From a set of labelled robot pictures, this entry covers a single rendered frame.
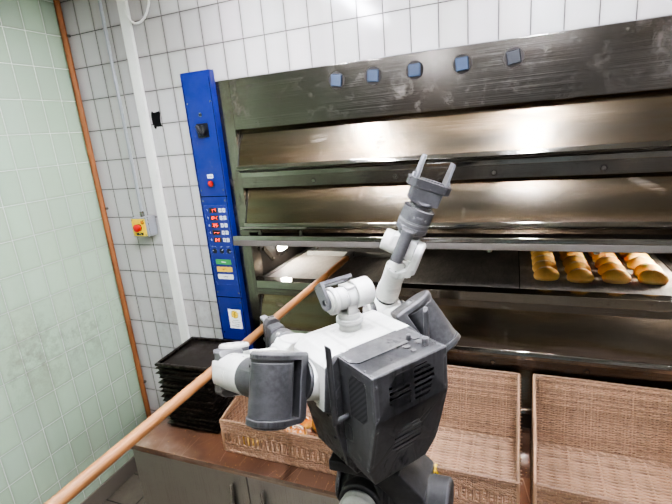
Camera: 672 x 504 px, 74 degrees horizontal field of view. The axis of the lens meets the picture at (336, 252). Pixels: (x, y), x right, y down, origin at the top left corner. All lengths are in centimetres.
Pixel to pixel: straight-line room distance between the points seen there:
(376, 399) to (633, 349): 129
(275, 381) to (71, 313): 182
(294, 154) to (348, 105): 31
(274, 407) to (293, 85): 138
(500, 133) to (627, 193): 47
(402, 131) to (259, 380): 119
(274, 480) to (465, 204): 130
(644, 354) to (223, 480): 170
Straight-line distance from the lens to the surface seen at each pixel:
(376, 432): 93
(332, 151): 188
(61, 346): 262
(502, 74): 176
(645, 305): 194
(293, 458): 195
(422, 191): 122
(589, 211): 180
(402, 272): 130
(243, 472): 201
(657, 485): 205
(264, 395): 93
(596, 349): 197
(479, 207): 179
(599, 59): 178
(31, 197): 249
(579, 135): 176
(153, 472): 237
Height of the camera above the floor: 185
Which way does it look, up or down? 15 degrees down
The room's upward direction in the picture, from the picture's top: 5 degrees counter-clockwise
